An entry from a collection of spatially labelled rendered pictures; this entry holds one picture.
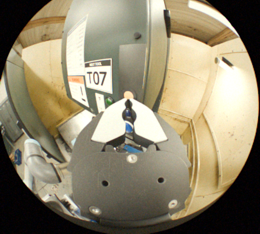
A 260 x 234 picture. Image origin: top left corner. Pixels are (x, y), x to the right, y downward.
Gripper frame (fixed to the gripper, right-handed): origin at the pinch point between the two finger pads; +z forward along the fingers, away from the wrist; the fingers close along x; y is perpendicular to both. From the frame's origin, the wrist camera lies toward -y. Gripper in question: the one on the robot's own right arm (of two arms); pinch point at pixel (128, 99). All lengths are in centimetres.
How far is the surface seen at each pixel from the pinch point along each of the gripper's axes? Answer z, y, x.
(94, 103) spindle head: 7.5, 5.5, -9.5
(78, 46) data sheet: 10.4, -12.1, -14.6
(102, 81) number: 4.9, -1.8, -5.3
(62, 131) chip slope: 46, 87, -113
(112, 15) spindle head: 4.2, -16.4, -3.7
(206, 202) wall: -52, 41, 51
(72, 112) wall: 84, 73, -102
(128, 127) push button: 0.6, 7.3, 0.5
